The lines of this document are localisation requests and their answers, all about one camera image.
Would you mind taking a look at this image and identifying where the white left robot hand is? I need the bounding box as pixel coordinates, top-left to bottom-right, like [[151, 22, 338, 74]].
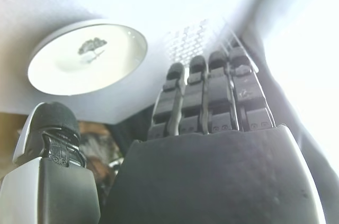
[[0, 46, 326, 224]]

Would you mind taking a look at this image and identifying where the silver wire dish rack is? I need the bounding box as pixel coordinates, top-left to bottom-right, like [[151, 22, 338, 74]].
[[161, 19, 255, 60]]

